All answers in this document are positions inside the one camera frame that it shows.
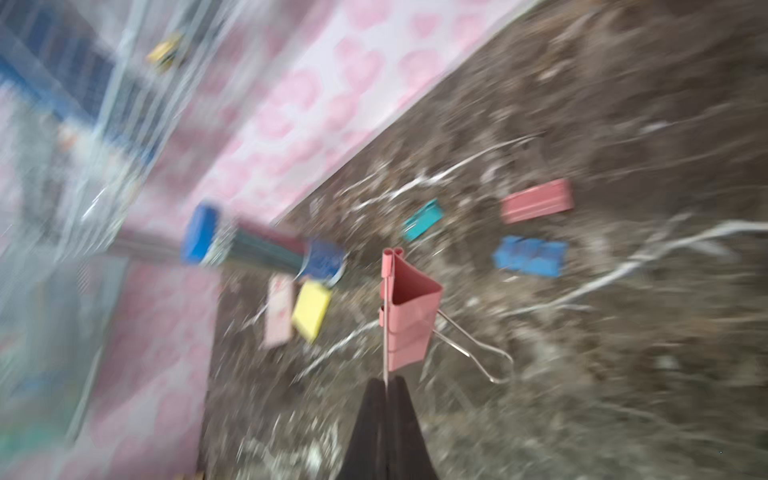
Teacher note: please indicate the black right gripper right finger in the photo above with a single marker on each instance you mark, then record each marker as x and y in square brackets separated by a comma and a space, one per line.
[407, 457]

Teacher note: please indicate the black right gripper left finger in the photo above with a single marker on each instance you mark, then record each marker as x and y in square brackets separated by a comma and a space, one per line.
[365, 457]

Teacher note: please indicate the pink binder clip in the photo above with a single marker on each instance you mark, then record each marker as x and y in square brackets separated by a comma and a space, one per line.
[546, 199]
[411, 305]

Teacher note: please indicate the teal binder clip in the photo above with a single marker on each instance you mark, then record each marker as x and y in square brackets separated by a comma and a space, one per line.
[420, 222]

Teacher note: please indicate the blue binder clip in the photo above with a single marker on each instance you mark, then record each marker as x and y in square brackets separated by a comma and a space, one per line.
[530, 256]

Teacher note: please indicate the yellow sticky note pad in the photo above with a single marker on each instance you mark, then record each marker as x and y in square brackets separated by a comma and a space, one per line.
[310, 309]

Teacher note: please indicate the blue lid pencil tube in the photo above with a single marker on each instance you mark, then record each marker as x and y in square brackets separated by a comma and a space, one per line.
[214, 238]

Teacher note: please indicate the yellow utility knife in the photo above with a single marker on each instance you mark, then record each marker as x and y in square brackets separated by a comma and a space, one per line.
[165, 54]

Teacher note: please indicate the white wire wall shelf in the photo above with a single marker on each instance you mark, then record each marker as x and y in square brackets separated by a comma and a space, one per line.
[85, 116]

